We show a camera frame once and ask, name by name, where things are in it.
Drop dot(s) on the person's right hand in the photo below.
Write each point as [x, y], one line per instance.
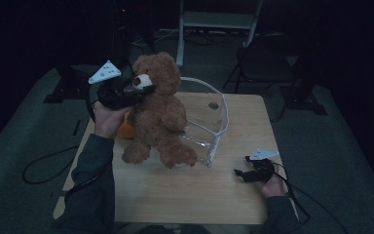
[274, 187]

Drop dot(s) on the black stand base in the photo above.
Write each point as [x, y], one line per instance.
[302, 97]
[68, 87]

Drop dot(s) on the black folding chair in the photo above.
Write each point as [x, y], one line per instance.
[266, 61]

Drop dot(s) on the dark equipment tower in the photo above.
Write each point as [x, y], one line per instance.
[121, 32]

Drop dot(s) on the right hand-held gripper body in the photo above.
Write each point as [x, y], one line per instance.
[263, 170]

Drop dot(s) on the white metal stand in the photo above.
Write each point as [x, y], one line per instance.
[217, 19]

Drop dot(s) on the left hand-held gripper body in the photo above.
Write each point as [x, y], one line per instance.
[113, 96]

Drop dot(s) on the brown teddy bear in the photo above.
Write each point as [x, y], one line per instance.
[157, 117]

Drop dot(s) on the person's left hand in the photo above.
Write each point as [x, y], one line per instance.
[105, 122]

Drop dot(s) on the orange plush toy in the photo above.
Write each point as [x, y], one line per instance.
[126, 128]

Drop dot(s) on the clear bag with white trim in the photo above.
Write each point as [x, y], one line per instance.
[216, 130]

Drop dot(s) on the small black floor strip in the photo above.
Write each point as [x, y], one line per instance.
[76, 127]

